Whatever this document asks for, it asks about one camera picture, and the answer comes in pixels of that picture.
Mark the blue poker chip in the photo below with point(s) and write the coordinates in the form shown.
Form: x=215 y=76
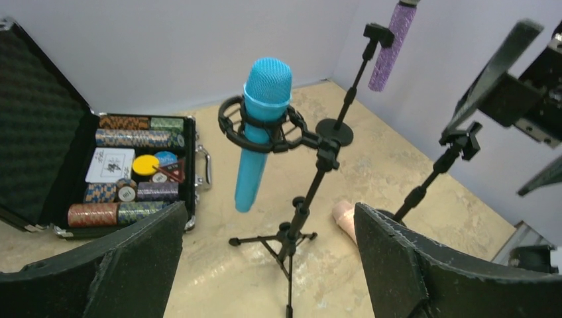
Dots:
x=166 y=158

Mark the pink microphone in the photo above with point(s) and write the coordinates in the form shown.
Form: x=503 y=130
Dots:
x=343 y=214

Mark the white playing card deck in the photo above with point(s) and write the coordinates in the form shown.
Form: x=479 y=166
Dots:
x=109 y=165

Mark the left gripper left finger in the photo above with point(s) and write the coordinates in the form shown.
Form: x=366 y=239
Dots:
x=128 y=273

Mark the purple glitter microphone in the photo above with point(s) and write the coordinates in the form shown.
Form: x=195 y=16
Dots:
x=399 y=25

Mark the aluminium frame rail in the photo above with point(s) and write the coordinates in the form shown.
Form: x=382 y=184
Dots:
x=524 y=235

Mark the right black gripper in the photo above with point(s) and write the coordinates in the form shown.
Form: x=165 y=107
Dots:
x=530 y=102

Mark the blue orange chip stack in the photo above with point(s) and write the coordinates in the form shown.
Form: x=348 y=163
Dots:
x=134 y=138

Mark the black poker chip case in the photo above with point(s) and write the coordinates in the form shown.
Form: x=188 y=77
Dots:
x=47 y=143

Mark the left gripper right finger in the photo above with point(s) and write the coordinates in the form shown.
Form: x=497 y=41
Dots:
x=411 y=275

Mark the orange black chip stack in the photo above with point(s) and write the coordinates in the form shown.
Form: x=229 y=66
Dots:
x=118 y=122

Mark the green chip stack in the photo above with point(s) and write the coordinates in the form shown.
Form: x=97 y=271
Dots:
x=170 y=124

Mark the black round-base mic stand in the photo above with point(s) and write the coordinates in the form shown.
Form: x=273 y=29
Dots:
x=336 y=128

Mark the yellow poker chip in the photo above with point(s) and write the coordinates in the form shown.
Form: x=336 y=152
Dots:
x=145 y=165

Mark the purple chip stack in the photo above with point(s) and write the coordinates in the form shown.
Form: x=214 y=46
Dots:
x=164 y=191

